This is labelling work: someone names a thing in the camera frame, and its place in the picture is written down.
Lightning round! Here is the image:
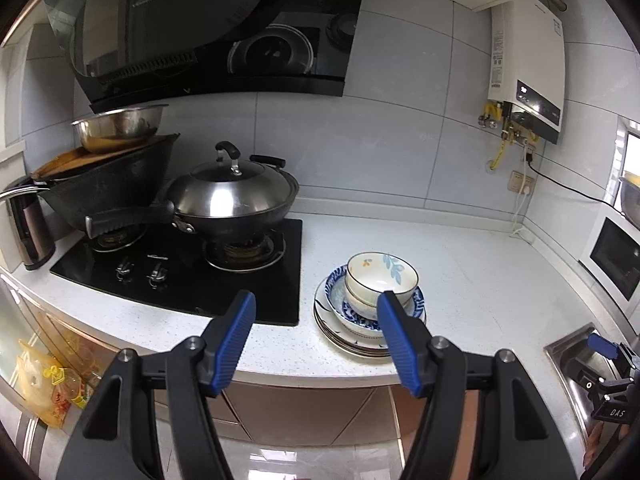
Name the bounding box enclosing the black range hood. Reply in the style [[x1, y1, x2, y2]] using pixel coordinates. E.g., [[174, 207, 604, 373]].
[[43, 0, 362, 112]]

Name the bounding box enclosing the electric kettle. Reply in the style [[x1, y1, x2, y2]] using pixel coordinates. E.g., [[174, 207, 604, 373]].
[[6, 193, 55, 271]]

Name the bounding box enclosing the beige wall socket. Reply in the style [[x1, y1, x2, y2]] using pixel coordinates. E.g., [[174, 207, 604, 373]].
[[508, 170, 535, 195]]

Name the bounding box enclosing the yellow plastic bag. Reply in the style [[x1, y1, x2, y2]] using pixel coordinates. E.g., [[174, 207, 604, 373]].
[[16, 339, 93, 428]]

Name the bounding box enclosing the black wok with lid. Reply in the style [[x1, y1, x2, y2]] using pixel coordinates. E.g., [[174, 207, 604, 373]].
[[86, 141, 299, 242]]

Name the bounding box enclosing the yellow gas hose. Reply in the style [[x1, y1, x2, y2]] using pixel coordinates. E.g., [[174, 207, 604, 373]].
[[487, 131, 516, 172]]

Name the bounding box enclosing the blue white patterned bowl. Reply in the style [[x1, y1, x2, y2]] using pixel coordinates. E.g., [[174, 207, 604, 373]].
[[324, 252, 425, 338]]

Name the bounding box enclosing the black gas stove top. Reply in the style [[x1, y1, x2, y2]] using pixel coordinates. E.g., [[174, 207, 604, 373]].
[[51, 219, 303, 326]]

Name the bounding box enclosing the mandala pattern plate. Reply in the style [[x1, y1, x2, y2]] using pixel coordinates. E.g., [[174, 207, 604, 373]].
[[312, 303, 428, 352]]

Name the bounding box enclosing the white gas water heater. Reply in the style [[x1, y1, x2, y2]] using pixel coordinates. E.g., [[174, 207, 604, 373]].
[[488, 0, 565, 144]]

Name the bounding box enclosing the black power cable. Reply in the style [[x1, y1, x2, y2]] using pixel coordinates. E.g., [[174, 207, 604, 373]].
[[524, 152, 622, 212]]

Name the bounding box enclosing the right hand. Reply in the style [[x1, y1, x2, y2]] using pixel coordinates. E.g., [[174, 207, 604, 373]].
[[582, 422, 604, 469]]

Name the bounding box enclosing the steel mixing bowl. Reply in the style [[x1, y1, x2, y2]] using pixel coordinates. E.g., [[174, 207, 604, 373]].
[[72, 104, 167, 154]]

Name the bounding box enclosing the steel sink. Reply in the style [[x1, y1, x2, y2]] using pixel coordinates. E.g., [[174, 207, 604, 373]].
[[544, 323, 620, 441]]

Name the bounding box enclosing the pale green floral bowl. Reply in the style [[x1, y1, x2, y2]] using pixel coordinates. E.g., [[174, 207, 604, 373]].
[[346, 252, 419, 306]]

